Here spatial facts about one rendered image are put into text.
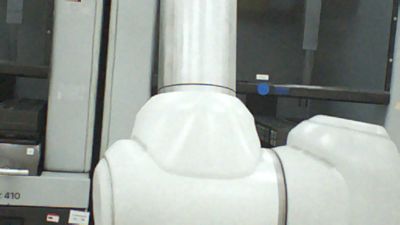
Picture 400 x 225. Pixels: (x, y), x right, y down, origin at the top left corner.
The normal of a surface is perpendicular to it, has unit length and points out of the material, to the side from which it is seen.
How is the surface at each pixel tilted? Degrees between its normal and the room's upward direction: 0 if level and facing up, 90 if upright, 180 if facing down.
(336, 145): 58
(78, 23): 90
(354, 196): 87
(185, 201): 79
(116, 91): 90
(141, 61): 90
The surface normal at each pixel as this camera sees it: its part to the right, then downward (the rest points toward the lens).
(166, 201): 0.12, -0.11
